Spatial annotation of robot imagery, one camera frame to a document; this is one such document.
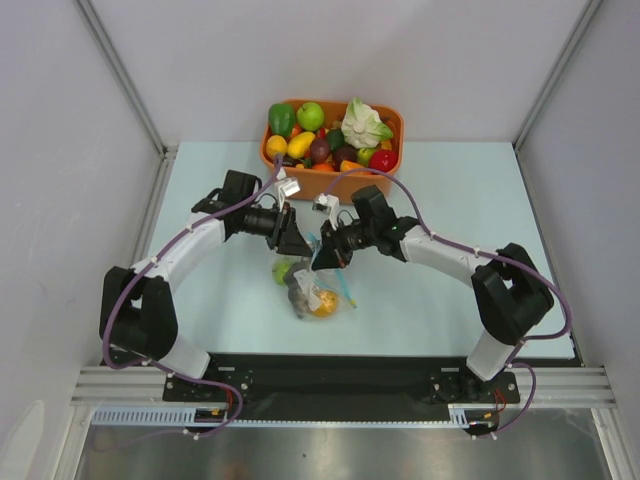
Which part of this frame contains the white green fake cabbage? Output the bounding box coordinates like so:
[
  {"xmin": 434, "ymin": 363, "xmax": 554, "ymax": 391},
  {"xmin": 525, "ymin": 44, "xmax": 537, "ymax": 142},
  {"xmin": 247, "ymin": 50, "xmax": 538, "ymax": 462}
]
[{"xmin": 341, "ymin": 97, "xmax": 393, "ymax": 149}]

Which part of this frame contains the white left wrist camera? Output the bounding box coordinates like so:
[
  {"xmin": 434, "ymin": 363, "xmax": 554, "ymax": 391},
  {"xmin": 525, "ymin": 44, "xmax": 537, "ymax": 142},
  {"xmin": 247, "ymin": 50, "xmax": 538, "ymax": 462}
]
[{"xmin": 274, "ymin": 168, "xmax": 301, "ymax": 201}]

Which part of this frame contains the clear zip top bag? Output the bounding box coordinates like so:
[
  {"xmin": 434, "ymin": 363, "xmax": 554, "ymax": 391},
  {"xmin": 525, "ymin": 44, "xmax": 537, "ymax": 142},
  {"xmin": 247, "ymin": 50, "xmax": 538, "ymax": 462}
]
[{"xmin": 272, "ymin": 232, "xmax": 357, "ymax": 320}]

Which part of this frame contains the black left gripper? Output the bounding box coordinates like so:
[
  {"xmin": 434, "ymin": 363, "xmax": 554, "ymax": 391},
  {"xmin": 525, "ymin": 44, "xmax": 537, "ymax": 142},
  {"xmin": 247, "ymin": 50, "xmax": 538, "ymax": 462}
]
[{"xmin": 241, "ymin": 202, "xmax": 313, "ymax": 258}]

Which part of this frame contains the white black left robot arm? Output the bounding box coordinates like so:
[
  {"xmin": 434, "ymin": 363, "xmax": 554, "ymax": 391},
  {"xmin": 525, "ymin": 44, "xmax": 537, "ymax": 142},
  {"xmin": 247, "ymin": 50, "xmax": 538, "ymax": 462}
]
[{"xmin": 99, "ymin": 170, "xmax": 312, "ymax": 400}]

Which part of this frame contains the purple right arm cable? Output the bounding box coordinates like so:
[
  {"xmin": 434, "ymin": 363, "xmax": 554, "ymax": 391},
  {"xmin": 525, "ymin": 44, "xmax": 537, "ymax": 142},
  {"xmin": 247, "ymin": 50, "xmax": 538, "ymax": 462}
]
[{"xmin": 324, "ymin": 167, "xmax": 574, "ymax": 441}]

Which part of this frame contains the dark green fake avocado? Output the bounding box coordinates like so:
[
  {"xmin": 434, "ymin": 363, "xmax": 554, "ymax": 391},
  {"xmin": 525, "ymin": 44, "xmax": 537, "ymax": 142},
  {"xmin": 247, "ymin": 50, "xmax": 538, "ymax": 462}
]
[{"xmin": 325, "ymin": 128, "xmax": 345, "ymax": 152}]

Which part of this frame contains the right aluminium corner post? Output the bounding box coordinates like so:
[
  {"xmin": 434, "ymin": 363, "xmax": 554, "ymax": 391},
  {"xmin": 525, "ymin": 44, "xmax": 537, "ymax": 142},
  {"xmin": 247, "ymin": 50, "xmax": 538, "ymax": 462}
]
[{"xmin": 512, "ymin": 0, "xmax": 606, "ymax": 155}]

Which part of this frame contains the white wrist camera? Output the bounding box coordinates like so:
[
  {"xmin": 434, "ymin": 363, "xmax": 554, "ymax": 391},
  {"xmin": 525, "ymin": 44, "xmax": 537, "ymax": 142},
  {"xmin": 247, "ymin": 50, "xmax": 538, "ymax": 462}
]
[
  {"xmin": 312, "ymin": 193, "xmax": 340, "ymax": 216},
  {"xmin": 274, "ymin": 168, "xmax": 301, "ymax": 201}
]

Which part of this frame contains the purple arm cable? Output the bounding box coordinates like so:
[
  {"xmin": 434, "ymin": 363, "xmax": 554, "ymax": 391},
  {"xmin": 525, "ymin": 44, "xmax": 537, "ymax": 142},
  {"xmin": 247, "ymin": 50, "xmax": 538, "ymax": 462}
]
[
  {"xmin": 101, "ymin": 152, "xmax": 289, "ymax": 443},
  {"xmin": 324, "ymin": 167, "xmax": 574, "ymax": 441}
]

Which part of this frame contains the orange fake orange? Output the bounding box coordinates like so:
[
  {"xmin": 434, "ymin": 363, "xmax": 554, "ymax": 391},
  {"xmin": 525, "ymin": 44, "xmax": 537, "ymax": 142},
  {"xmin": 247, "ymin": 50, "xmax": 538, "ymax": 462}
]
[{"xmin": 311, "ymin": 289, "xmax": 339, "ymax": 318}]

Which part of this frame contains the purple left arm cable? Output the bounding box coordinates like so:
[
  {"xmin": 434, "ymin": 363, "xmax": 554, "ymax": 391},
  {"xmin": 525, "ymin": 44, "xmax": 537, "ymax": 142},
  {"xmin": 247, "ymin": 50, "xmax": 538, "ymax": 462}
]
[{"xmin": 101, "ymin": 152, "xmax": 289, "ymax": 443}]

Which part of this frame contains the aluminium corner post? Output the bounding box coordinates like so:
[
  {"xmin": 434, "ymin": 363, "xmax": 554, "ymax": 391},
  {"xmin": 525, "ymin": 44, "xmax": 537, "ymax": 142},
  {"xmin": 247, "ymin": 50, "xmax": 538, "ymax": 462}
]
[
  {"xmin": 73, "ymin": 0, "xmax": 167, "ymax": 159},
  {"xmin": 512, "ymin": 0, "xmax": 606, "ymax": 155}
]

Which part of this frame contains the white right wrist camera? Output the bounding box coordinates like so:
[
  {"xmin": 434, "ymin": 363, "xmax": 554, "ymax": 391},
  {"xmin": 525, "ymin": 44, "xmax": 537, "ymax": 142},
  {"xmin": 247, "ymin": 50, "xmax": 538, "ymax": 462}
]
[{"xmin": 312, "ymin": 193, "xmax": 340, "ymax": 216}]

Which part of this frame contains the yellow fake mango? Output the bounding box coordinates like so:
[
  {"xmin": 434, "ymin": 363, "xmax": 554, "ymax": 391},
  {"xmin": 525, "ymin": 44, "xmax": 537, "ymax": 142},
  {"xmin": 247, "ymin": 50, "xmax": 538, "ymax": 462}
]
[{"xmin": 287, "ymin": 131, "xmax": 316, "ymax": 160}]

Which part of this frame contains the aluminium front frame rail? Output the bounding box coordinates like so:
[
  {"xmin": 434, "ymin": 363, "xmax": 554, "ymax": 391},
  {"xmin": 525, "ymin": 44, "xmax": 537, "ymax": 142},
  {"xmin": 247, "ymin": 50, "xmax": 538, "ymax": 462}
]
[{"xmin": 71, "ymin": 367, "xmax": 616, "ymax": 408}]

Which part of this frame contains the grey fake fish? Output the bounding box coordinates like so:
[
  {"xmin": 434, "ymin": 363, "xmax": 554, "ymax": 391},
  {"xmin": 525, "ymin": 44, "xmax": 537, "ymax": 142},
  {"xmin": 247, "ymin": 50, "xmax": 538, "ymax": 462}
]
[{"xmin": 284, "ymin": 270, "xmax": 314, "ymax": 319}]

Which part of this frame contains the light green fake fruit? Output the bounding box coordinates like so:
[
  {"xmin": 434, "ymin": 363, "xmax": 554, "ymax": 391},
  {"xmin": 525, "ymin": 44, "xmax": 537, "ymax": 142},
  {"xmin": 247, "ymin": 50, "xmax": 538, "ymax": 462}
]
[{"xmin": 271, "ymin": 258, "xmax": 295, "ymax": 286}]

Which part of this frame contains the green fake bell pepper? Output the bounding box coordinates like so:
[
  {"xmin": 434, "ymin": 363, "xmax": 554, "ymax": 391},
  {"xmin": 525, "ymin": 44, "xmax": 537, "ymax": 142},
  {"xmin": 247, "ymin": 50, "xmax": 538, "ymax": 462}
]
[{"xmin": 268, "ymin": 103, "xmax": 296, "ymax": 138}]

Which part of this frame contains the orange fake mango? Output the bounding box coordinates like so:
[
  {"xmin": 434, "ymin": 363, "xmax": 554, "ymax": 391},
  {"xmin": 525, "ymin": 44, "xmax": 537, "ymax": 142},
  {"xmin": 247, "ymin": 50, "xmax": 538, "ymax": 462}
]
[{"xmin": 339, "ymin": 160, "xmax": 371, "ymax": 175}]

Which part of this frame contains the dark purple fake fruit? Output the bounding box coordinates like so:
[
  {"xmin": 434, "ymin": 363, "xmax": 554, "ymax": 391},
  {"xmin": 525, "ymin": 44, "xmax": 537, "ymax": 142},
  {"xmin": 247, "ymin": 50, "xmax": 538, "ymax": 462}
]
[{"xmin": 310, "ymin": 138, "xmax": 331, "ymax": 163}]

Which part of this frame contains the orange plastic basket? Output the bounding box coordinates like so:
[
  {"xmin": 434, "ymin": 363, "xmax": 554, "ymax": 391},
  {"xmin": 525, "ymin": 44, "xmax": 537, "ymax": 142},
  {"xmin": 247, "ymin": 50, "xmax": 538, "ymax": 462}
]
[{"xmin": 260, "ymin": 99, "xmax": 404, "ymax": 204}]

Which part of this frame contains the grey slotted cable duct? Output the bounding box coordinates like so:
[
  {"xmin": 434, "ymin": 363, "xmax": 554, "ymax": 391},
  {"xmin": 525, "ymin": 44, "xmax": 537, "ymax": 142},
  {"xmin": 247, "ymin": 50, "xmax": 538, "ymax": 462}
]
[{"xmin": 92, "ymin": 405, "xmax": 497, "ymax": 429}]

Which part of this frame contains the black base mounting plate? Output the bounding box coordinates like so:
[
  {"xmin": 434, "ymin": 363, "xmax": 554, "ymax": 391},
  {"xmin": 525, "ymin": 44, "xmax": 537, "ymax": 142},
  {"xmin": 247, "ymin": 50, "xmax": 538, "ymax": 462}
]
[{"xmin": 159, "ymin": 354, "xmax": 526, "ymax": 424}]

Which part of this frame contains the red fake apple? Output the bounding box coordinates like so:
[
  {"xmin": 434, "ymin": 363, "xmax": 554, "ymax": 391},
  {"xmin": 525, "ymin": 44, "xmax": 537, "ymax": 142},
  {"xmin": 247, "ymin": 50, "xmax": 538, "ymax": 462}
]
[{"xmin": 369, "ymin": 149, "xmax": 398, "ymax": 173}]

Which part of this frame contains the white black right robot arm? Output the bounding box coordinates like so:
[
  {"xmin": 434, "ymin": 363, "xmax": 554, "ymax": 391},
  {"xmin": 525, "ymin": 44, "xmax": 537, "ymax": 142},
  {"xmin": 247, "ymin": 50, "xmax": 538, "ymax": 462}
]
[{"xmin": 312, "ymin": 186, "xmax": 554, "ymax": 401}]

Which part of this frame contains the yellow fake lemon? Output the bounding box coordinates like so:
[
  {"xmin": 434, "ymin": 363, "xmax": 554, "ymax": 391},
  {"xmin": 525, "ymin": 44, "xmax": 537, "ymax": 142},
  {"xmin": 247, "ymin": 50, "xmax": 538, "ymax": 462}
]
[{"xmin": 265, "ymin": 135, "xmax": 288, "ymax": 160}]

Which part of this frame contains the green fake apple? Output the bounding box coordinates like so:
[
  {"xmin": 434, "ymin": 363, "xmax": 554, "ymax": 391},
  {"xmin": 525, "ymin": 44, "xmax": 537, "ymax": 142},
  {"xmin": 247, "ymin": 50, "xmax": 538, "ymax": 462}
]
[{"xmin": 296, "ymin": 102, "xmax": 325, "ymax": 131}]

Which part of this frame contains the left aluminium corner post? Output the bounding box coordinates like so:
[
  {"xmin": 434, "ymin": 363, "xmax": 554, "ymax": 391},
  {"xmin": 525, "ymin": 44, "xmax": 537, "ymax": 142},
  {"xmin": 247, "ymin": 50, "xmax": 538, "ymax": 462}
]
[{"xmin": 73, "ymin": 0, "xmax": 167, "ymax": 159}]

